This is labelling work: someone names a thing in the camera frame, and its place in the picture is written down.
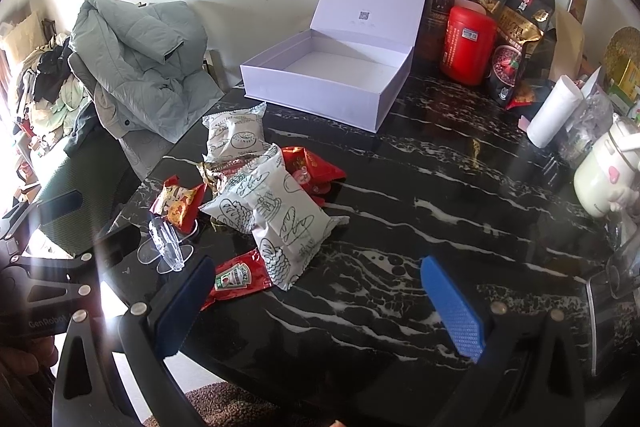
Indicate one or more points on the gold round disc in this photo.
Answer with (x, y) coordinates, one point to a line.
(622, 47)

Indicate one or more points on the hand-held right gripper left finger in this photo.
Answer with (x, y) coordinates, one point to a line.
(185, 302)

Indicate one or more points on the red packet with gold print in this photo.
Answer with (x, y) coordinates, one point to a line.
(312, 169)

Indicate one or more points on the clear plastic bag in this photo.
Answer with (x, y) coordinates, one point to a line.
(590, 127)

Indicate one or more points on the brown paper envelope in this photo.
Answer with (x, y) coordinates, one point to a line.
(567, 47)

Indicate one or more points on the pile of clothes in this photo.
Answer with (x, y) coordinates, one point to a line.
(50, 97)

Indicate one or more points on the gold cereal bag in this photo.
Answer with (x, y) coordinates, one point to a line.
(515, 57)

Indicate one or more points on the person's left forearm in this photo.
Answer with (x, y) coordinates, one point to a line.
(20, 367)

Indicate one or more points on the person's brown fleece garment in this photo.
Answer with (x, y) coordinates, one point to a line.
(215, 399)

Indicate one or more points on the clear plastic holder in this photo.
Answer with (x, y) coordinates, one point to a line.
(167, 242)

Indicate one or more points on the white gift box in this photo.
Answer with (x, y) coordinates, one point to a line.
(345, 67)

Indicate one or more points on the drinking glass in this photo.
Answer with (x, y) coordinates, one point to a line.
(620, 267)

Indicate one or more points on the gold candy wrapper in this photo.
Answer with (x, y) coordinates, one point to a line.
(215, 172)

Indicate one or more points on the pale green puffer jacket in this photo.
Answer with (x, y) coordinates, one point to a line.
(140, 57)

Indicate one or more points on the red cartoon snack packet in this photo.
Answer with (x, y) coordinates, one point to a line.
(177, 204)

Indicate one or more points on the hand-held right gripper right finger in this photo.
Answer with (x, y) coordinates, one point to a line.
(452, 312)

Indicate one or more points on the red snack bag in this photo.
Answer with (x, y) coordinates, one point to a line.
(525, 96)

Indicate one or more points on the red canister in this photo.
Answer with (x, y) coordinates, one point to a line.
(467, 47)

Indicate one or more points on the white bread packet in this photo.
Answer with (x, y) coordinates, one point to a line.
(235, 134)
(295, 232)
(240, 202)

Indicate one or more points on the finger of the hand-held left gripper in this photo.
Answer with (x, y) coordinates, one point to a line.
(117, 244)
(55, 207)

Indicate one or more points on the green box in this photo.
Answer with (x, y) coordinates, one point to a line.
(625, 82)

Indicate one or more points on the dark green mesh chair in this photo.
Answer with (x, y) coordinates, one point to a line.
(85, 187)

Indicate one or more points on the red ketchup sachet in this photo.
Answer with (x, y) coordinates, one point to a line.
(235, 274)

